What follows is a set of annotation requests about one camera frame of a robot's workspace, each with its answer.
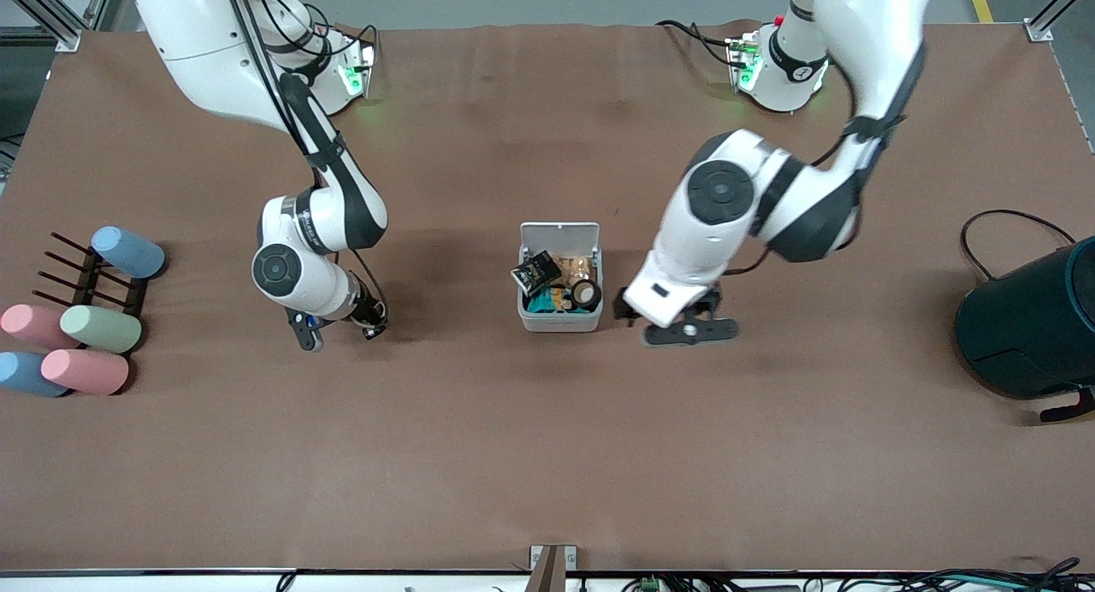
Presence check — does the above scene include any aluminium frame profile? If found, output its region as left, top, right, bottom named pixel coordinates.
left=0, top=0, right=116, bottom=54
left=1024, top=0, right=1086, bottom=44

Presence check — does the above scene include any dark teal round can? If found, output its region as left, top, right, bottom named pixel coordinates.
left=954, top=235, right=1095, bottom=423

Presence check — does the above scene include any blue cup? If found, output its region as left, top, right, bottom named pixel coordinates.
left=91, top=226, right=166, bottom=280
left=0, top=352, right=69, bottom=398

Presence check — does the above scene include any brown crumpled snack bag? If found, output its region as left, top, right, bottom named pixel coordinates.
left=552, top=252, right=597, bottom=287

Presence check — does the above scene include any metal bracket with post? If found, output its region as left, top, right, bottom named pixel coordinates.
left=529, top=544, right=578, bottom=592

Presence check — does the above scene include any black base cable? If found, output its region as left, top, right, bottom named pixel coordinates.
left=657, top=19, right=743, bottom=69

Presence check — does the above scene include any brown table cover mat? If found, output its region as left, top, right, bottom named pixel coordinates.
left=0, top=21, right=1095, bottom=574

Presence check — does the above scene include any black cable bundle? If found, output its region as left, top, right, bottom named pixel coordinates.
left=890, top=558, right=1083, bottom=592

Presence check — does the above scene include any green cup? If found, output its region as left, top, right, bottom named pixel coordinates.
left=60, top=305, right=143, bottom=354

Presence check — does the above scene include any teal snack package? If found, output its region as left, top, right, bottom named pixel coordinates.
left=524, top=288, right=600, bottom=316

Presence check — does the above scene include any black wrapper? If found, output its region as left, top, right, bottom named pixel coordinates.
left=510, top=250, right=564, bottom=298

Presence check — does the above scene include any black looped cable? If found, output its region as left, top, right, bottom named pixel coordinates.
left=960, top=209, right=1077, bottom=281

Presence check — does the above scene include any pink cup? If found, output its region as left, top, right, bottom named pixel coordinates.
left=0, top=305, right=82, bottom=351
left=41, top=349, right=130, bottom=396

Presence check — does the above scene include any white square lidded bin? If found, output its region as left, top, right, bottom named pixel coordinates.
left=517, top=221, right=605, bottom=334

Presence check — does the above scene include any dark peg cup rack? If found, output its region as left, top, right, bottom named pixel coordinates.
left=34, top=231, right=148, bottom=319

